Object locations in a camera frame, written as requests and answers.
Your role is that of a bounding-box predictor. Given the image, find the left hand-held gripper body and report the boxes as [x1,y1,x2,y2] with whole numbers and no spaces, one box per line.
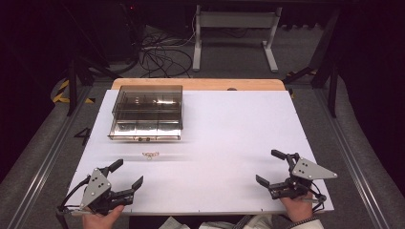
[79,167,135,216]

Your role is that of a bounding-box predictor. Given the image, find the smoky clear acrylic drawer box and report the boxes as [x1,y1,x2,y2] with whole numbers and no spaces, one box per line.
[111,84,184,131]

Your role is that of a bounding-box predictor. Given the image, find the wooden table board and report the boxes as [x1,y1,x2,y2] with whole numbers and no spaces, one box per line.
[111,77,287,92]

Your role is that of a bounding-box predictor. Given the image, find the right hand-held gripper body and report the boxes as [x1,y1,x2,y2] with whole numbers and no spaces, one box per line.
[268,152,339,201]

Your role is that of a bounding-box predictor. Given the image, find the person's light clothing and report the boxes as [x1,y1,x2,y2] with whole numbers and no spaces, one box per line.
[158,215,289,229]

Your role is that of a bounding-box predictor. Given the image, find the person's right hand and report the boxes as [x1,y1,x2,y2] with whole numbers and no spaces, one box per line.
[280,198,315,223]

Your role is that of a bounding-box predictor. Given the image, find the black floor cables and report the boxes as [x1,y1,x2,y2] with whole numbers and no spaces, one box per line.
[138,29,194,79]

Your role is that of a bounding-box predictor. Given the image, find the person's left hand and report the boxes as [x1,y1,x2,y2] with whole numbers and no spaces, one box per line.
[81,204,125,229]

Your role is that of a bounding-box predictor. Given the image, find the black metal stand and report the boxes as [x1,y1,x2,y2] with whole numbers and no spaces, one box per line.
[64,55,123,117]
[282,9,340,119]

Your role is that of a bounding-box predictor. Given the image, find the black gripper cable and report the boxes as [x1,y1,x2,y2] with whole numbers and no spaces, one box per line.
[305,180,328,214]
[56,176,92,218]

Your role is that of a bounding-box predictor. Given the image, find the person's right sleeve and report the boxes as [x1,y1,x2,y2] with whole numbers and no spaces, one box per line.
[286,217,325,229]

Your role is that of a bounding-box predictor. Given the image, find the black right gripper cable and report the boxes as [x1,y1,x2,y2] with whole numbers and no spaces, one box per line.
[305,180,328,214]

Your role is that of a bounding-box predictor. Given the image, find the white metal stand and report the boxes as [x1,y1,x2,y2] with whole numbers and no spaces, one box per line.
[192,4,284,73]

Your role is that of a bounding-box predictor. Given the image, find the yellow black floor tape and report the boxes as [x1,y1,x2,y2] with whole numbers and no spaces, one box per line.
[286,70,319,99]

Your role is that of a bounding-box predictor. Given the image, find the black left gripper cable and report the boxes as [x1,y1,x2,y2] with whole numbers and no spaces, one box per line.
[56,176,92,218]

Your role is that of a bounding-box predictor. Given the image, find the grey metal floor rail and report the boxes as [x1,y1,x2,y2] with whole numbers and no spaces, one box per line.
[312,88,392,229]
[6,85,94,229]

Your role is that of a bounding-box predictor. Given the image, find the clear acrylic drawer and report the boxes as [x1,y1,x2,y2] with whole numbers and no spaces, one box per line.
[107,119,183,142]

